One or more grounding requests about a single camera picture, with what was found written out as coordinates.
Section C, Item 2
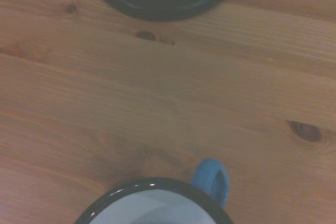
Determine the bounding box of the blue enamel mug black rim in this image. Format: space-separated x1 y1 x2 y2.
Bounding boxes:
73 158 235 224

